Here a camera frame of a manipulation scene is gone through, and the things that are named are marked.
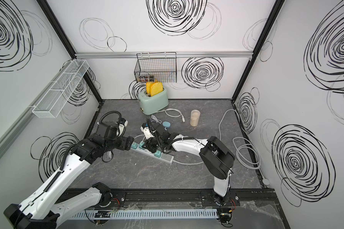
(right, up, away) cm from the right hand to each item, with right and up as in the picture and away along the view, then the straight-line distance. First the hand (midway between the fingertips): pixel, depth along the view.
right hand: (145, 142), depth 84 cm
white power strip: (+11, -9, +2) cm, 15 cm away
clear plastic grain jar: (+31, +15, +13) cm, 37 cm away
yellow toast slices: (+3, +35, +16) cm, 39 cm away
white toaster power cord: (+23, +16, +25) cm, 37 cm away
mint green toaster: (-1, +23, +20) cm, 31 cm away
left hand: (-8, +5, -9) cm, 13 cm away
